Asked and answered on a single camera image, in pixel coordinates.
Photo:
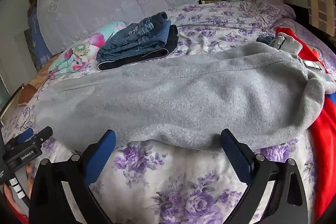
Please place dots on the light grey ribbed garment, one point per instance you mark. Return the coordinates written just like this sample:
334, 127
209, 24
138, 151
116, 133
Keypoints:
290, 44

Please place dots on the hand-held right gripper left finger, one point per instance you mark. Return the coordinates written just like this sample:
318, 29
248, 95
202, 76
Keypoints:
101, 155

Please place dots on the person's left forearm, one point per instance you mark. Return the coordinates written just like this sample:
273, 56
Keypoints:
13, 207

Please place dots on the blue jeans with embroidered pocket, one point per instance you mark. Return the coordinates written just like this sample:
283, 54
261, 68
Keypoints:
139, 27

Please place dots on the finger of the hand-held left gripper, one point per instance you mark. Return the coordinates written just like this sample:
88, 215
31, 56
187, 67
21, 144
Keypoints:
26, 134
43, 134

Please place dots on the grey fleece pants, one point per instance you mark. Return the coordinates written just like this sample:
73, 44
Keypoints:
183, 98

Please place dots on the dark blue folded jeans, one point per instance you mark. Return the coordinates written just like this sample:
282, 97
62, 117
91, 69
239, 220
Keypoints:
131, 47

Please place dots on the red cloth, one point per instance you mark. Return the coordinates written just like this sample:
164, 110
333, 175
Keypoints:
324, 134

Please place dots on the colourful floral folded blanket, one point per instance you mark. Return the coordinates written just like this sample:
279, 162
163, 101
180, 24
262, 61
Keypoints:
84, 48

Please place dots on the brown wooden object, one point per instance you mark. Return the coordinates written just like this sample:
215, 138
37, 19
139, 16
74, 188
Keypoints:
26, 94

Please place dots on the purple floral bed sheet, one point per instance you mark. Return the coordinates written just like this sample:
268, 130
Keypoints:
181, 187

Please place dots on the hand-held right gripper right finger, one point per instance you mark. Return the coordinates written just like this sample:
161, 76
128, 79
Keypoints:
236, 154

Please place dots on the black folded pants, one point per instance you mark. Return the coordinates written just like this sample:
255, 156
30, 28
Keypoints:
172, 37

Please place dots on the dark blue cloth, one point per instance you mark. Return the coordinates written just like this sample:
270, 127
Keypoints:
265, 39

